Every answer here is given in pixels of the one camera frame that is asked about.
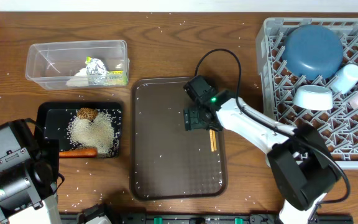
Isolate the yellow green snack wrapper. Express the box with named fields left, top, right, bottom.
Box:
left=100, top=66, right=128, bottom=86

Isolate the pile of rice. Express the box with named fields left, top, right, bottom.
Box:
left=67, top=110, right=121, bottom=158

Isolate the light blue bowl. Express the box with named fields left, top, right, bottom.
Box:
left=293, top=85, right=333, bottom=111

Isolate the brown dried mushroom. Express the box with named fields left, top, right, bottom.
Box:
left=76, top=108, right=98, bottom=121

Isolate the aluminium foil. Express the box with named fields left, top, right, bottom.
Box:
left=85, top=57, right=108, bottom=85

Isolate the orange carrot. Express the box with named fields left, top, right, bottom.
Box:
left=59, top=148, right=98, bottom=158

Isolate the dark blue plate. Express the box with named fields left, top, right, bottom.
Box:
left=282, top=25, right=343, bottom=80

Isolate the white napkin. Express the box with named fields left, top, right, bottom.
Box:
left=66, top=68, right=89, bottom=87

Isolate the light blue plastic cup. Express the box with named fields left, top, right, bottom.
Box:
left=331, top=64, right=358, bottom=94

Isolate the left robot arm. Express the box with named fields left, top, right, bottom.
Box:
left=0, top=118, right=114, bottom=224

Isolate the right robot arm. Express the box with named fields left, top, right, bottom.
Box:
left=183, top=90, right=343, bottom=223

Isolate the black waste tray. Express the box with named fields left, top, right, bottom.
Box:
left=35, top=101, right=123, bottom=152

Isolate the grey dishwasher rack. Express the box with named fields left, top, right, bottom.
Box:
left=256, top=17, right=358, bottom=170

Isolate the dark brown serving tray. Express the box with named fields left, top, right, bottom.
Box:
left=130, top=77, right=228, bottom=201

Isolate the clear plastic bin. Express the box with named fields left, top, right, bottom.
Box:
left=25, top=40, right=130, bottom=90

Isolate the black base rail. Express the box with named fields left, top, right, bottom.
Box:
left=60, top=213, right=354, bottom=224

